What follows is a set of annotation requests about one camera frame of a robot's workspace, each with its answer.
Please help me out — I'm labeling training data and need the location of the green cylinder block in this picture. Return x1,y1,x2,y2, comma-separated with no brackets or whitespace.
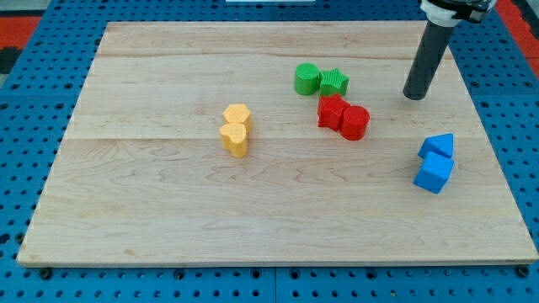
294,62,320,96

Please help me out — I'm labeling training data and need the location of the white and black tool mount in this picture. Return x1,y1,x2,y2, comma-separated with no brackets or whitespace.
419,0,497,27

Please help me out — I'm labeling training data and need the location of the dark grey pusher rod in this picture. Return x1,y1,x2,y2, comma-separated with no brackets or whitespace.
403,21,454,100

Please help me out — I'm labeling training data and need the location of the blue triangle block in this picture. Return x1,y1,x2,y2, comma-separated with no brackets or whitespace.
418,133,454,158

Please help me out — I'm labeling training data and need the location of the yellow hexagon block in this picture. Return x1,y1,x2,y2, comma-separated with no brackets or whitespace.
222,104,253,132

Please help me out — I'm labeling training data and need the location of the yellow heart block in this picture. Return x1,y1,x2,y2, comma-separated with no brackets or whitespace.
220,123,248,158

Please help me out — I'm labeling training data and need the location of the red cylinder block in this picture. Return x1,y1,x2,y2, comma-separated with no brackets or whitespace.
340,105,371,141

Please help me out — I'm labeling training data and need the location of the blue cube block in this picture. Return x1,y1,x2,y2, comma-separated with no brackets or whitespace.
413,151,455,194

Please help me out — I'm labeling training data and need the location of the wooden board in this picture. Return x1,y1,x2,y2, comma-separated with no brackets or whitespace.
18,21,538,268

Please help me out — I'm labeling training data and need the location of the red star block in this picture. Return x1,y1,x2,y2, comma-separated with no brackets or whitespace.
318,93,350,131

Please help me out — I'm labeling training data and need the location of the green star block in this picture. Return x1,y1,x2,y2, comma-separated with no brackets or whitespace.
319,68,350,96

